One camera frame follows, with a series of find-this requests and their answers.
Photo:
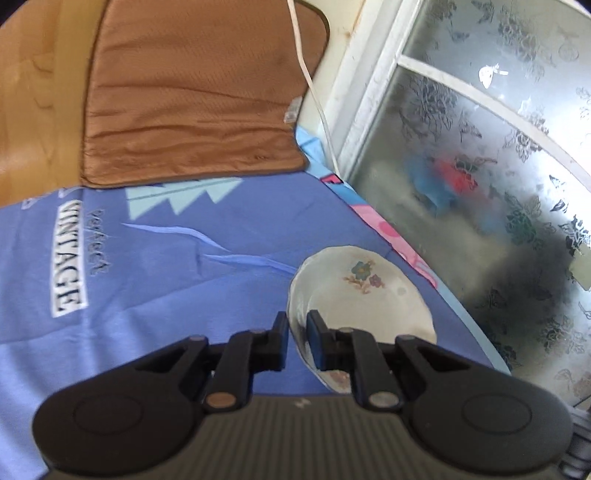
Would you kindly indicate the wooden headboard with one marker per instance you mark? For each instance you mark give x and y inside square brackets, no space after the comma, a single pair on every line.
[32,115]

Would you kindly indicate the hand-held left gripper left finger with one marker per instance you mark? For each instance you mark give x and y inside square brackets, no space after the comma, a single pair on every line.
[280,339]

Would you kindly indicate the brown seat cushion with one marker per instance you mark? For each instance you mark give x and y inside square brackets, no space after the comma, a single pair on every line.
[194,101]

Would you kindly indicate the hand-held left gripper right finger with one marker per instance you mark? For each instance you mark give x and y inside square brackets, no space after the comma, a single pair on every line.
[316,342]

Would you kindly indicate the blue printed bedsheet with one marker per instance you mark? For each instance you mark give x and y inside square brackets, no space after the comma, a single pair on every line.
[184,277]

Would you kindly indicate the white cushion label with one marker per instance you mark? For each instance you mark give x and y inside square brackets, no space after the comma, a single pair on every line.
[292,110]

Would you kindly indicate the white floral plate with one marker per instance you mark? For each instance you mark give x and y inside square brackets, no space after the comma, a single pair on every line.
[369,295]

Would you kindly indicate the frosted floral glass window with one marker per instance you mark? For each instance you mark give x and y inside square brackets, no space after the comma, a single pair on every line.
[485,184]

